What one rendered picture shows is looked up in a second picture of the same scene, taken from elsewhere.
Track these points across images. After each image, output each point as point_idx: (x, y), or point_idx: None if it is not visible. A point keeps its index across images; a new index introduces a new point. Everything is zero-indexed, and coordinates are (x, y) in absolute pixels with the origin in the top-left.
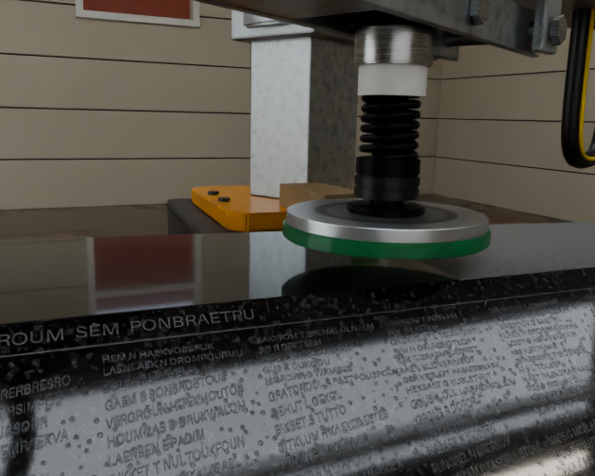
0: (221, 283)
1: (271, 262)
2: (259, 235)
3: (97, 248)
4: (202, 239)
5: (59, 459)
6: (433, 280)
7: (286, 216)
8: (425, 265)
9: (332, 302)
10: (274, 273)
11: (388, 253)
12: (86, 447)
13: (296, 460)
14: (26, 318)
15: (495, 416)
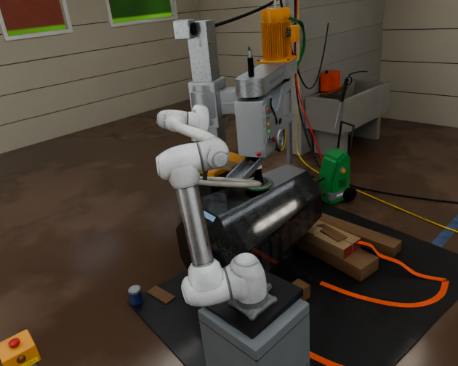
0: (243, 197)
1: (244, 192)
2: None
3: (218, 195)
4: (228, 189)
5: (242, 219)
6: (267, 190)
7: None
8: None
9: (257, 197)
10: (247, 194)
11: (262, 189)
12: (243, 218)
13: (260, 214)
14: (232, 208)
15: (277, 205)
